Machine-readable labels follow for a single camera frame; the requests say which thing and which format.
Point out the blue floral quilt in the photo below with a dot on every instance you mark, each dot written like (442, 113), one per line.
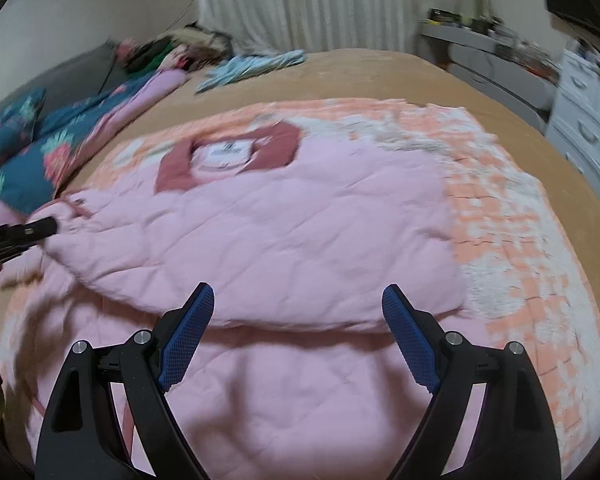
(80, 125)

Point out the light blue garment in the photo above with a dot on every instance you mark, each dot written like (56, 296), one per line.
(245, 67)

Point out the white dresser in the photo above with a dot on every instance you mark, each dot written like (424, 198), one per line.
(585, 115)

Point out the pink quilted jacket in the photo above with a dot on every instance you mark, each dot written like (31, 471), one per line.
(280, 220)

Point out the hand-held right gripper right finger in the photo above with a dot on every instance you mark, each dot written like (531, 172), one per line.
(410, 340)

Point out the grey headboard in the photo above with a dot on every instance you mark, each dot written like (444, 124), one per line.
(65, 80)

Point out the orange plaid blanket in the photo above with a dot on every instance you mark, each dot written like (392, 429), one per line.
(505, 240)

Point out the blue floral pillow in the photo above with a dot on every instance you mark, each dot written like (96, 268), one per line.
(10, 120)

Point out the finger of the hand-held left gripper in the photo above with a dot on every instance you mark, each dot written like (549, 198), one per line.
(35, 228)

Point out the pile of mixed clothes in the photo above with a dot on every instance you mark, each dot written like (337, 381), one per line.
(180, 50)

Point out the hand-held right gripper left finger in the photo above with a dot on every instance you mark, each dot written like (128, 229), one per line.
(190, 335)

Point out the grey desk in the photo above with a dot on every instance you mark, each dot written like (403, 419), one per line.
(480, 60)

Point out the white curtain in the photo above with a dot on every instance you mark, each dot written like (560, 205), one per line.
(305, 0)

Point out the desk clutter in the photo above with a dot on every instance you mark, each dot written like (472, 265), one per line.
(520, 50)

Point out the bed with tan sheet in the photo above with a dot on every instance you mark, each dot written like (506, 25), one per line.
(380, 75)

